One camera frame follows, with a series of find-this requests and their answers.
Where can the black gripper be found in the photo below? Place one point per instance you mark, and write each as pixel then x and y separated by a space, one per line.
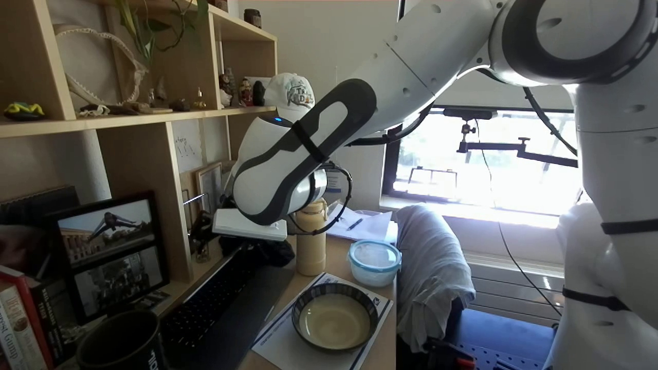
pixel 209 229

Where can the grey laptop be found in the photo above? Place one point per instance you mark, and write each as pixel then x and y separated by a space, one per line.
pixel 207 315

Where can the dark rimmed ceramic bowl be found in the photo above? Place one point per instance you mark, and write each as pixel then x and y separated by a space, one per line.
pixel 336 320

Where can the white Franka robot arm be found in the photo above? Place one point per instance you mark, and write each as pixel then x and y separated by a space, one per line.
pixel 424 54

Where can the light blue bowl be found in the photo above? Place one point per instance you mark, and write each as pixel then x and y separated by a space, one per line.
pixel 375 262

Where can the light wooden shelf unit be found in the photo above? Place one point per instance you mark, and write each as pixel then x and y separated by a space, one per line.
pixel 146 185

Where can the pale yellow water bottle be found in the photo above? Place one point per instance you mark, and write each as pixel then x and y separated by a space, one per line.
pixel 311 250

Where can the black mug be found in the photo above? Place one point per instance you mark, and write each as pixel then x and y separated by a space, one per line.
pixel 124 343

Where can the white paper with blue print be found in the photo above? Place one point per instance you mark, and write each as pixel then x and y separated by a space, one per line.
pixel 280 346

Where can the small pale figurine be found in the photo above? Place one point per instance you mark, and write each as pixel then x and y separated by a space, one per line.
pixel 226 93

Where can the small brown figurine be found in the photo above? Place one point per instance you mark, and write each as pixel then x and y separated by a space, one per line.
pixel 245 93

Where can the small dark figurine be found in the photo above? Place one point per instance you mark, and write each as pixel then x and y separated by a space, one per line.
pixel 258 93

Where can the dark pen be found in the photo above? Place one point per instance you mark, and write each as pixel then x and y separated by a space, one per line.
pixel 355 224

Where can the white baseball cap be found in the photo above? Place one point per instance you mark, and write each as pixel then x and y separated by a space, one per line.
pixel 291 93

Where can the red book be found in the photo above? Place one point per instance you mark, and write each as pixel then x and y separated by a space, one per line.
pixel 23 315

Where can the green potted plant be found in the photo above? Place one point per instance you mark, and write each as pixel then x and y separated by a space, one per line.
pixel 144 27

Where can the green and black small object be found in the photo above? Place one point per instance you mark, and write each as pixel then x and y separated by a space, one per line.
pixel 23 109

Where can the small dark jar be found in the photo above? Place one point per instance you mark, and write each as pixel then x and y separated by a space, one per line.
pixel 253 18

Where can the grey cloth over chair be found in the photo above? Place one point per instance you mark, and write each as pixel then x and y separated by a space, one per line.
pixel 429 274

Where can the blue chair seat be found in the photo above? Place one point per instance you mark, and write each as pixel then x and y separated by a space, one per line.
pixel 505 341

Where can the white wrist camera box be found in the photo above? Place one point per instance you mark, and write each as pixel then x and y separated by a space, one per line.
pixel 250 224

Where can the black double photo frame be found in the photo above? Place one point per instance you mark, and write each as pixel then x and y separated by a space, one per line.
pixel 109 258

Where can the striped wall sticker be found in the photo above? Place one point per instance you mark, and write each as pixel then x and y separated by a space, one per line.
pixel 333 187

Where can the dark box behind frame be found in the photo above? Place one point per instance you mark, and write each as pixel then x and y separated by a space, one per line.
pixel 31 218

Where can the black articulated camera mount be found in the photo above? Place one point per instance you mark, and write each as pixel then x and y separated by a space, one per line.
pixel 495 147

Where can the white wall radiator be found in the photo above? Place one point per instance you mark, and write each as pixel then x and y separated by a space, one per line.
pixel 506 288

